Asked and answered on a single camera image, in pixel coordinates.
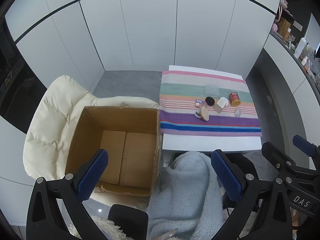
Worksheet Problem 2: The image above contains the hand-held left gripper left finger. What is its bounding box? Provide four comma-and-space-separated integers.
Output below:
26, 149, 110, 240

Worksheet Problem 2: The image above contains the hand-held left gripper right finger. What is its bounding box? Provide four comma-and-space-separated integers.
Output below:
211, 149, 293, 240

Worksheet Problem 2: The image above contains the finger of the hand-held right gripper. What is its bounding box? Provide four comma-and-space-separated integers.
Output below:
292, 134, 320, 171
261, 141, 301, 178

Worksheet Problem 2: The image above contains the brown cardboard box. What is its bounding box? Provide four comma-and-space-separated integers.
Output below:
64, 106, 160, 197

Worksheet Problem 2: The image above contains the red and yellow can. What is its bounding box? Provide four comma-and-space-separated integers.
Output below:
229, 92, 241, 106

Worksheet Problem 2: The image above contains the clear plastic square lid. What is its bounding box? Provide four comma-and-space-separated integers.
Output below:
204, 84, 219, 97

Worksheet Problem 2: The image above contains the white table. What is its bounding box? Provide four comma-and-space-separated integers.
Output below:
160, 65, 262, 167

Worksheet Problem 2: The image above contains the light blue fleece blanket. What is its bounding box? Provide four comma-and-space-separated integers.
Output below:
146, 151, 225, 240

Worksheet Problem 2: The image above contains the cream fluffy cloth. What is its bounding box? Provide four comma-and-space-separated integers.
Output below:
87, 215, 128, 240

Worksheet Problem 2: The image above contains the white curved counter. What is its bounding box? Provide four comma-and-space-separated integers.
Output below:
262, 31, 320, 170

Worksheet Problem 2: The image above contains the striped colourful towel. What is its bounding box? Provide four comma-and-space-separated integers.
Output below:
159, 70, 262, 137

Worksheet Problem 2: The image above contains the tall white bottle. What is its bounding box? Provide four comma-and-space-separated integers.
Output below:
294, 37, 307, 59

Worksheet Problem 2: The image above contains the small brown carton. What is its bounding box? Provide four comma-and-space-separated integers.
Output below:
278, 19, 292, 39

